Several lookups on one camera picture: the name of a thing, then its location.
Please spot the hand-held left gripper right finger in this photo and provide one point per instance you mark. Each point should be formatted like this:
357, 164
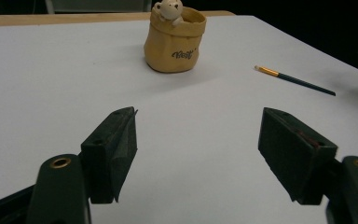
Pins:
295, 158

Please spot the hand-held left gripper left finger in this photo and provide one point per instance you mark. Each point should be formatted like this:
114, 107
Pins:
105, 161

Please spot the dark paintbrush with gold ferrule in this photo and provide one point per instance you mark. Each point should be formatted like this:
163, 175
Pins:
292, 79

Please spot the wooden table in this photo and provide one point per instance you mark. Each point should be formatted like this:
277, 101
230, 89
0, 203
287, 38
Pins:
43, 19

